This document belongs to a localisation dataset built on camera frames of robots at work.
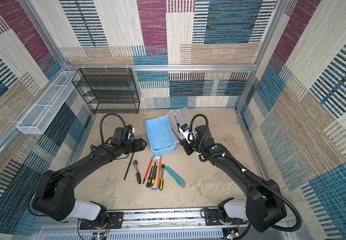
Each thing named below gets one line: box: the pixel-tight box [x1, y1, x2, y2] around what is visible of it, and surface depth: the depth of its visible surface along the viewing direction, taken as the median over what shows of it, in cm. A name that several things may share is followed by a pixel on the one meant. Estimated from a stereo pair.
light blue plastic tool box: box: [145, 107, 192, 156], surface depth 104 cm
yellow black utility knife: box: [146, 162, 159, 188], surface depth 88 cm
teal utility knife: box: [165, 166, 186, 188], surface depth 88 cm
